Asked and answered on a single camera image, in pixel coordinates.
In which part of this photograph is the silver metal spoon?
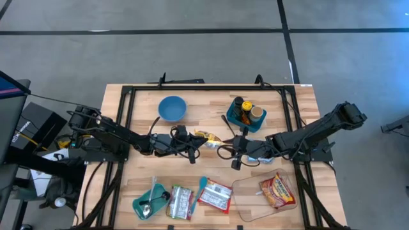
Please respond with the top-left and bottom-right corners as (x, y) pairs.
(142, 176), (158, 219)

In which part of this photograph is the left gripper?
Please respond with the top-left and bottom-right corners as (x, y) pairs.
(150, 125), (209, 158)

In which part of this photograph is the yellow cable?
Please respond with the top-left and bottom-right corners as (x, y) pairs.
(19, 131), (44, 150)

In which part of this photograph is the blue ramen packet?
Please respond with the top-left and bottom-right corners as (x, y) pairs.
(247, 155), (276, 165)

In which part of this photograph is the tan lid glass jar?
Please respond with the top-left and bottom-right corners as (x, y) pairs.
(249, 105), (265, 121)

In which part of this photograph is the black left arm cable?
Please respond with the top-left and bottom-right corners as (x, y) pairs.
(145, 116), (201, 160)

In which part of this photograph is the black desk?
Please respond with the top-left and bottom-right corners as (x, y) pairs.
(0, 163), (19, 224)

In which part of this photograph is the roast beef ramen packet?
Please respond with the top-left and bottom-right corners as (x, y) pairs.
(258, 172), (297, 210)

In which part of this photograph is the thin black floor cable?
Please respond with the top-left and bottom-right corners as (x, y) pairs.
(30, 93), (96, 111)

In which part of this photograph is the clear plastic container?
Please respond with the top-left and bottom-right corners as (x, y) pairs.
(231, 168), (298, 223)

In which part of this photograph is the teal plastic spoon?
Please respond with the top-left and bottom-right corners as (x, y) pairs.
(190, 176), (209, 215)

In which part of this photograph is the white paper sheet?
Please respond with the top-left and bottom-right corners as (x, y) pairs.
(30, 168), (54, 197)

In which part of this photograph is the beef flavor ramen packet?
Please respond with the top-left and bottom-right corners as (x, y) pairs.
(197, 178), (233, 215)

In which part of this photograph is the black aluminium rig frame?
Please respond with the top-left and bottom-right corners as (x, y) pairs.
(68, 83), (351, 230)

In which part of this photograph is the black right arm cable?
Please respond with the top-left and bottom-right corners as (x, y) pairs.
(216, 143), (256, 167)

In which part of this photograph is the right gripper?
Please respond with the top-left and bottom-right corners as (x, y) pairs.
(220, 135), (275, 160)

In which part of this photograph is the dark grey furniture leg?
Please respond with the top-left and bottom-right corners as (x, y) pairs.
(380, 114), (409, 135)

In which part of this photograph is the dark blue rectangular bin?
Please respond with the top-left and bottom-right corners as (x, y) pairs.
(226, 95), (268, 134)

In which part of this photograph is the black box white lettering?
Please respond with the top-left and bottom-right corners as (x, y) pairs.
(10, 102), (68, 151)

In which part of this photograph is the blue round bowl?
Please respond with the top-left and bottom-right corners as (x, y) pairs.
(157, 95), (188, 123)

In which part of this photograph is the monitor with blue screen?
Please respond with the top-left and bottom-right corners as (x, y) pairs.
(0, 70), (32, 165)

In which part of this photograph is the teal rectangular bin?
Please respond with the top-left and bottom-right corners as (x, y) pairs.
(132, 182), (171, 221)

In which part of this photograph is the lime chili shrimp ramen packet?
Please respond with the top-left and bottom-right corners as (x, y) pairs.
(166, 183), (194, 221)

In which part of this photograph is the black equipment with cables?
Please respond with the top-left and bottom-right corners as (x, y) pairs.
(38, 174), (81, 213)

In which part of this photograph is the yellow ramen packet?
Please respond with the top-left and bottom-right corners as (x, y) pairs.
(194, 129), (224, 150)

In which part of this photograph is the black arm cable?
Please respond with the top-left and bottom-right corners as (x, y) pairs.
(216, 143), (256, 167)
(145, 116), (201, 160)

